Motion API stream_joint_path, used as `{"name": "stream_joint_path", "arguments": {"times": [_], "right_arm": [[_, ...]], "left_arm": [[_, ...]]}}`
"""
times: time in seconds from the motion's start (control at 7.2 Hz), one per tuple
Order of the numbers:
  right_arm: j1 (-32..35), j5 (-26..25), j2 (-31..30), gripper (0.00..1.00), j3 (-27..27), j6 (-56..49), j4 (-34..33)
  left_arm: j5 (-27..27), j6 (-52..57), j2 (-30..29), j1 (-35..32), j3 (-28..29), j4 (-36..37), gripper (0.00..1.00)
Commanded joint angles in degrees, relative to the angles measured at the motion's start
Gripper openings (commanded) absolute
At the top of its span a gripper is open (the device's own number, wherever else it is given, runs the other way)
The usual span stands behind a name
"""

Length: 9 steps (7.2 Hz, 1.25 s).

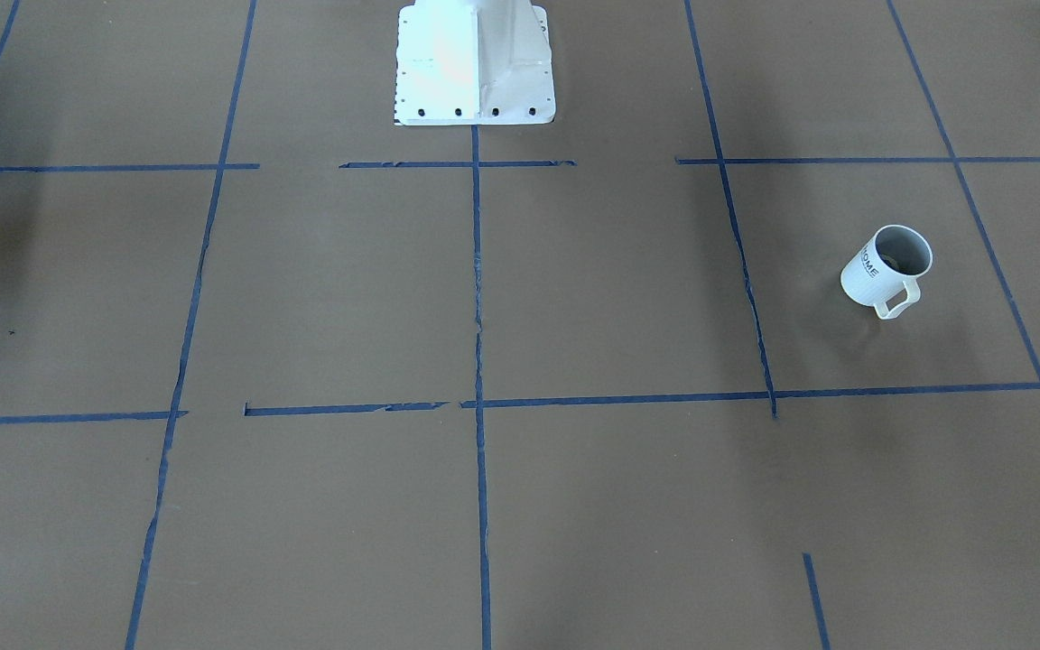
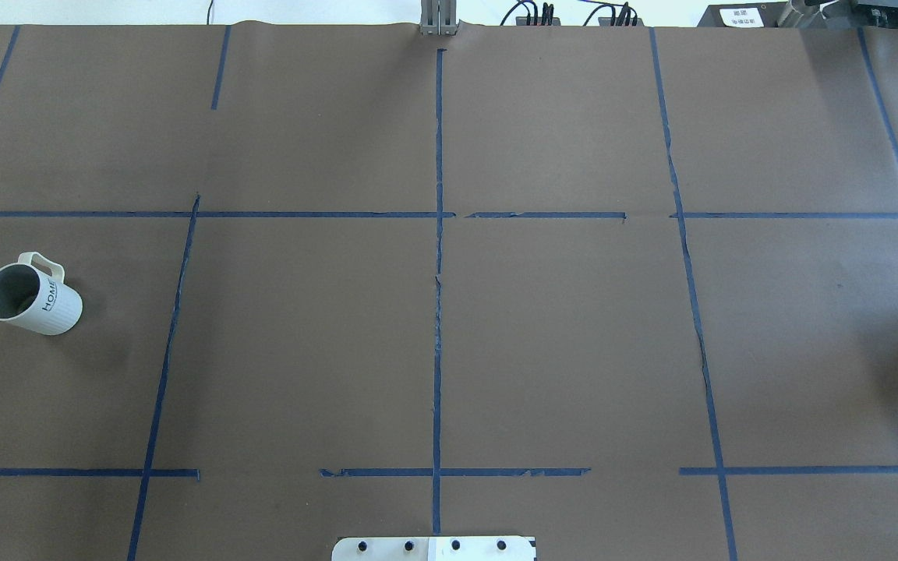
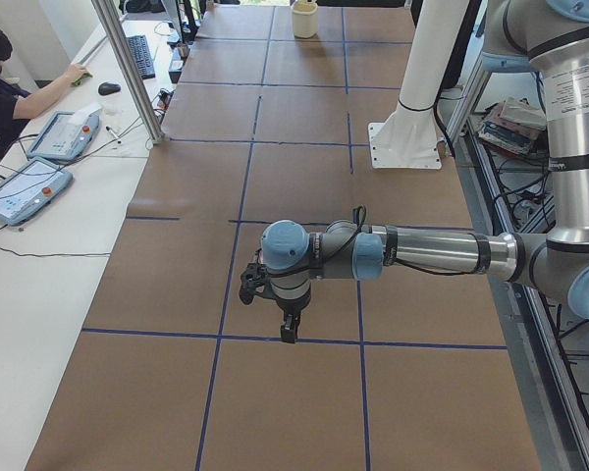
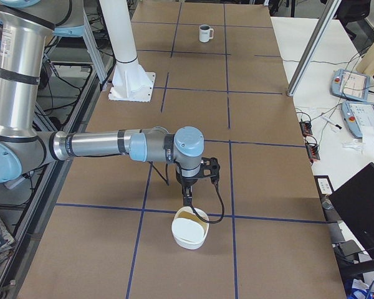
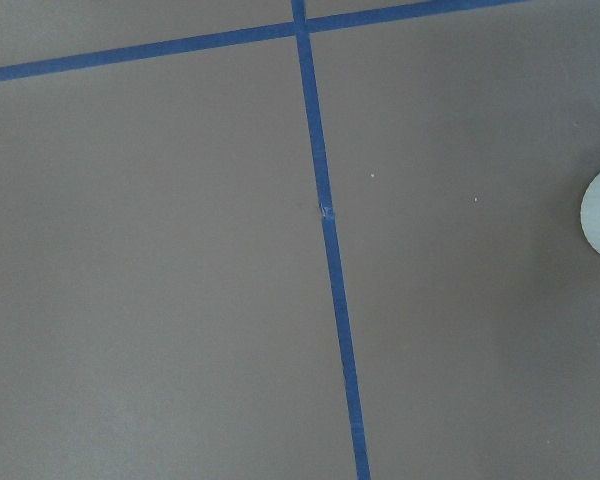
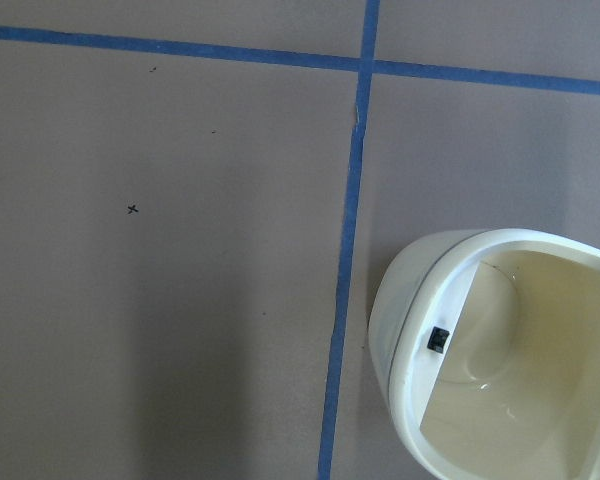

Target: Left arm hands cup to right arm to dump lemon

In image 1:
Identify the white mug with handle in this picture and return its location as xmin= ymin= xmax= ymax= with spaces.
xmin=840 ymin=225 xmax=933 ymax=320

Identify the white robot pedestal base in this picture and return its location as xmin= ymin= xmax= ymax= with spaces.
xmin=394 ymin=1 xmax=557 ymax=126

